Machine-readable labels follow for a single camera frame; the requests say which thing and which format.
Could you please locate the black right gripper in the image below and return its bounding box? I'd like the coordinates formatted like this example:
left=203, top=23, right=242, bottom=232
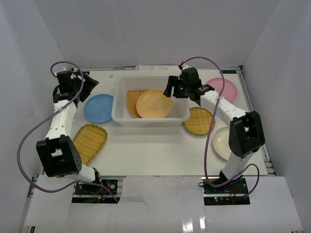
left=164, top=76, right=191, bottom=99

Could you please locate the blue plastic plate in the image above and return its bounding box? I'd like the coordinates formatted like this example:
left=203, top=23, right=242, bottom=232
left=84, top=94, right=114, bottom=124

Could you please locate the yellow plastic plate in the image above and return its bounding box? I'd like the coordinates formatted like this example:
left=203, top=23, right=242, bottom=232
left=136, top=89, right=173, bottom=118

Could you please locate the round green-rimmed woven tray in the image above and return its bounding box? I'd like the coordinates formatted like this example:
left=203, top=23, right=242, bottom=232
left=182, top=107, right=213, bottom=136

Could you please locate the triangular orange woven tray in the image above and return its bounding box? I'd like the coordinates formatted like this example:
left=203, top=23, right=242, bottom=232
left=126, top=89, right=148, bottom=118

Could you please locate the pink plastic plate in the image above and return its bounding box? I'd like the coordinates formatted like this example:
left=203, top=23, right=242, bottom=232
left=206, top=78, right=238, bottom=103

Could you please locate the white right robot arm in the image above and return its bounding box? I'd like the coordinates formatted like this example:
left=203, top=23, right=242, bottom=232
left=163, top=67, right=265, bottom=194

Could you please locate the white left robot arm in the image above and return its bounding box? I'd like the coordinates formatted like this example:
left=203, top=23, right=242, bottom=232
left=36, top=70, right=103, bottom=194

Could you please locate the blue label right corner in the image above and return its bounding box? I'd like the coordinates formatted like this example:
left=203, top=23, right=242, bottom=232
left=222, top=70, right=237, bottom=74

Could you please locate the oblong yellow woven tray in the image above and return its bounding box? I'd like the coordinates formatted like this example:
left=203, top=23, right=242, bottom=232
left=73, top=124, right=108, bottom=165

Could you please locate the cream white plate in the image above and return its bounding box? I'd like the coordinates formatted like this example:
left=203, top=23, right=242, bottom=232
left=212, top=127, right=231, bottom=161

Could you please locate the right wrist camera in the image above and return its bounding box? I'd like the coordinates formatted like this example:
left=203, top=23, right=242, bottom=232
left=178, top=62, right=190, bottom=70

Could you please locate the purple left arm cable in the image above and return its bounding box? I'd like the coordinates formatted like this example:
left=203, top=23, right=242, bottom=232
left=16, top=60, right=120, bottom=203

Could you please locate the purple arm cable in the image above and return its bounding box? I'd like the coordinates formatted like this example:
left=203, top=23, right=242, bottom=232
left=16, top=60, right=120, bottom=203
left=179, top=57, right=260, bottom=199

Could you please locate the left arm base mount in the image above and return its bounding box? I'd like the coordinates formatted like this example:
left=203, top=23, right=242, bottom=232
left=71, top=179, right=121, bottom=204

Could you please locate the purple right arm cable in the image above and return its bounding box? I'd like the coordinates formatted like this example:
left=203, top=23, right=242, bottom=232
left=179, top=57, right=260, bottom=199

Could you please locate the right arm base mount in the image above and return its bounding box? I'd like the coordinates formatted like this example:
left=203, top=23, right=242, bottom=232
left=199, top=178, right=250, bottom=206

